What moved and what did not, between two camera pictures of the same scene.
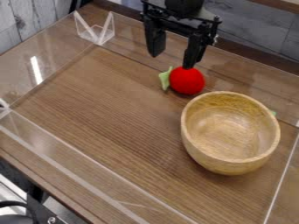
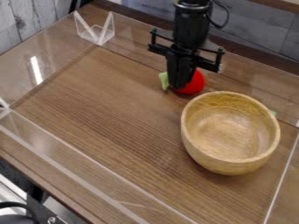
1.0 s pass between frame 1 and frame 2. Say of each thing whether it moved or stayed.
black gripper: moved
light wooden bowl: stayed
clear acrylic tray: stayed
